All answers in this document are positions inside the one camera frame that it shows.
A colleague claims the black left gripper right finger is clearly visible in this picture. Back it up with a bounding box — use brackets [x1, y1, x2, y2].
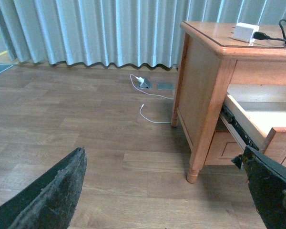
[231, 146, 286, 229]

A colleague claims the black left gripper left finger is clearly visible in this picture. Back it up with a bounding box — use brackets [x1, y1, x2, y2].
[0, 147, 87, 229]

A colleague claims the wooden drawer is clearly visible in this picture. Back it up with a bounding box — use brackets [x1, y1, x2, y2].
[220, 94, 286, 167]
[204, 130, 244, 166]

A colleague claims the black usb cable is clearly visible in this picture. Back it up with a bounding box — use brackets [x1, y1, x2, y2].
[252, 19, 286, 46]

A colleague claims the white charger block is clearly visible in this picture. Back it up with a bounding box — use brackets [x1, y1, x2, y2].
[232, 22, 259, 43]

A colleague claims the wooden nightstand cabinet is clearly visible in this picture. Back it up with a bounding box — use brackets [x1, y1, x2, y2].
[171, 21, 286, 183]

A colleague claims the closed metal floor plate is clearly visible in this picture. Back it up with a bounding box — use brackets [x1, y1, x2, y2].
[157, 83, 174, 91]

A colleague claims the open metal floor socket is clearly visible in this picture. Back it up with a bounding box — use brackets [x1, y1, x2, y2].
[139, 77, 153, 89]

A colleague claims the grey pleated curtain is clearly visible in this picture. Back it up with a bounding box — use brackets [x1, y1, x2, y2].
[0, 0, 286, 67]

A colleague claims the white floor cable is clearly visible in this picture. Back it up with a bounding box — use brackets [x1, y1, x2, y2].
[130, 73, 175, 124]

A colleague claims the white wall plug adapter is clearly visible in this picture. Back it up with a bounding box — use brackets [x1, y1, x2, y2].
[135, 76, 144, 83]

